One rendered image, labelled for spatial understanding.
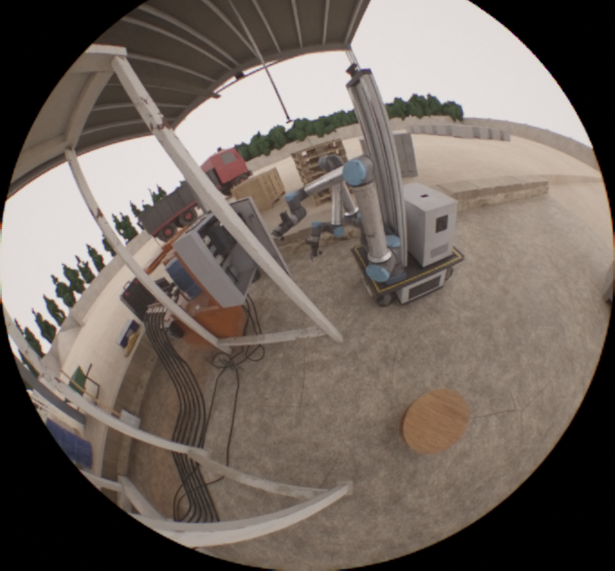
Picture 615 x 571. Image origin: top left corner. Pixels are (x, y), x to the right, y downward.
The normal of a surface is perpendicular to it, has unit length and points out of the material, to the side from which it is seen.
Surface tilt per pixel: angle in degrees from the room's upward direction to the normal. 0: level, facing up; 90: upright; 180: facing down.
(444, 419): 0
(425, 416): 0
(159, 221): 90
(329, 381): 0
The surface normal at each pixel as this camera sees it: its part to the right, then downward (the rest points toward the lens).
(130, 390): 0.94, -0.24
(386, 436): -0.33, -0.75
